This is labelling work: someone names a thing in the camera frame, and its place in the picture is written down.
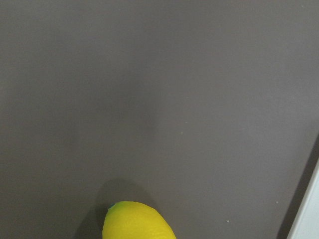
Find yellow lemon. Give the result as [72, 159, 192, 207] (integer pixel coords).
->
[102, 201, 176, 239]

